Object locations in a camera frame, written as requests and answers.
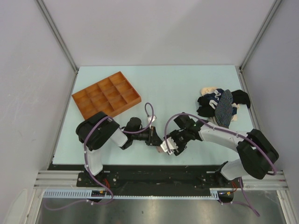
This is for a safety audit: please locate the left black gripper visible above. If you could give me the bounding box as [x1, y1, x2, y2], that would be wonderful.
[132, 126, 162, 146]

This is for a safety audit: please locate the left aluminium frame post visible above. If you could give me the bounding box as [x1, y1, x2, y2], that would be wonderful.
[35, 0, 78, 74]

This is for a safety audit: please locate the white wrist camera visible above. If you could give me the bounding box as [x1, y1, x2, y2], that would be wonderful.
[160, 137, 178, 155]
[148, 115, 157, 125]

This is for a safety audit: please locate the navy white underwear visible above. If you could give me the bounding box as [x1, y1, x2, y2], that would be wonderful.
[197, 88, 224, 118]

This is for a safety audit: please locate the right aluminium frame post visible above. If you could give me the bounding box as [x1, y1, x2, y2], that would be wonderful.
[239, 0, 284, 72]

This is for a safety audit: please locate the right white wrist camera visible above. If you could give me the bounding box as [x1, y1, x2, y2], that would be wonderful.
[160, 137, 178, 155]

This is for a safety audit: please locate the cream underwear in pile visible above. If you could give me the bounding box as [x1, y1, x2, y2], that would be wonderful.
[200, 87, 217, 96]

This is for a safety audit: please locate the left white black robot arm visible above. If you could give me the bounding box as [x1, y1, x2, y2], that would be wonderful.
[76, 112, 162, 187]

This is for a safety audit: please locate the black underwear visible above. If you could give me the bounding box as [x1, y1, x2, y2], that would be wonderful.
[231, 90, 251, 109]

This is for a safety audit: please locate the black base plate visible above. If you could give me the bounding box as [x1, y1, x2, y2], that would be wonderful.
[48, 164, 245, 198]

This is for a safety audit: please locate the striped navy underwear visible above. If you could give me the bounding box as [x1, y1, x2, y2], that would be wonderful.
[214, 90, 237, 128]

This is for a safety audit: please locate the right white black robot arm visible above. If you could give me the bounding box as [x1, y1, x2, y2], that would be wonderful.
[160, 112, 279, 187]

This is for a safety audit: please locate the white slotted cable duct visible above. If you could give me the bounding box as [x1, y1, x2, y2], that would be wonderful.
[43, 189, 234, 201]

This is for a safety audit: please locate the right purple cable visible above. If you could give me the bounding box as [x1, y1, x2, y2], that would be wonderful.
[164, 112, 278, 217]

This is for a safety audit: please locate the aluminium frame post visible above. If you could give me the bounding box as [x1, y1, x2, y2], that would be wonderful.
[239, 0, 284, 72]
[35, 0, 78, 74]

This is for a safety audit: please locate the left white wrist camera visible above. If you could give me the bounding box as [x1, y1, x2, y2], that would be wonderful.
[148, 115, 157, 125]

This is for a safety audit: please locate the orange compartment tray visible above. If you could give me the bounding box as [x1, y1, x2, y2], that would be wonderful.
[72, 71, 142, 120]

